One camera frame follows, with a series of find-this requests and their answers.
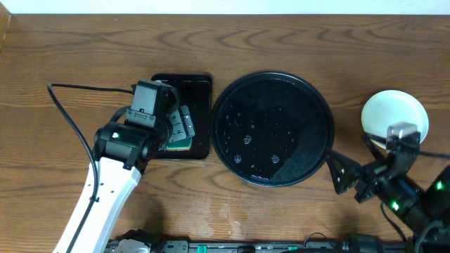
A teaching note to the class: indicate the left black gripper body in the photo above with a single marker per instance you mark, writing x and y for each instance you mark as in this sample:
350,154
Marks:
174,141

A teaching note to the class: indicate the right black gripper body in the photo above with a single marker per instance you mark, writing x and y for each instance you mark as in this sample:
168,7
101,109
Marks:
373,174

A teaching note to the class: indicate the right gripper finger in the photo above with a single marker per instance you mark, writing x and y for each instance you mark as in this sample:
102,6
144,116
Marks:
369,139
343,170

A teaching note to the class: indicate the light blue plate top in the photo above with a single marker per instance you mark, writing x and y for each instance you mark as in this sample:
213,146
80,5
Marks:
390,107

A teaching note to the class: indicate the green yellow sponge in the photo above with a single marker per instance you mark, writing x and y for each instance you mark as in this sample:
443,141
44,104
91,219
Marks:
181,145

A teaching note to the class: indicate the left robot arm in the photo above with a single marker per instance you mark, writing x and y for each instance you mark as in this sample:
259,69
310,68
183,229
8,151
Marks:
119,158

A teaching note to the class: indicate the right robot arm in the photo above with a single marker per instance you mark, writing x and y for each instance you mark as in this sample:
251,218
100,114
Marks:
424,212

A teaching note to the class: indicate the black rectangular tray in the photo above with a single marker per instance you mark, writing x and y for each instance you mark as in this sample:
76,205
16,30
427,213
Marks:
195,91

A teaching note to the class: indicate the black round tray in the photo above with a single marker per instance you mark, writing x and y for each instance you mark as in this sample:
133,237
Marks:
272,128

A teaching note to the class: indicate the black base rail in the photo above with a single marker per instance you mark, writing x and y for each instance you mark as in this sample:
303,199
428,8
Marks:
140,241

